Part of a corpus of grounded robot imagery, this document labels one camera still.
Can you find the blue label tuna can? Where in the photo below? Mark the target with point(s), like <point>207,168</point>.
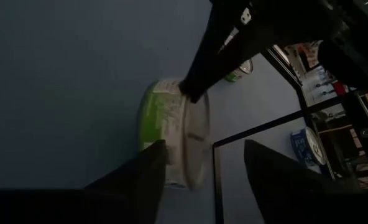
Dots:
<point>299,146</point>

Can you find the green label tuna can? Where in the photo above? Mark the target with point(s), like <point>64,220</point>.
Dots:
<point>235,76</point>
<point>171,124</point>

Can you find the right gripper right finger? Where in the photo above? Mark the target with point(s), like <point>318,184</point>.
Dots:
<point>296,199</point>

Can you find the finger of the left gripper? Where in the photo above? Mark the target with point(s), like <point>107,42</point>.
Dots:
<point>215,56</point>

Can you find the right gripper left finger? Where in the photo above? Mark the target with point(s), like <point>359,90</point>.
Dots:
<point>125,193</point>

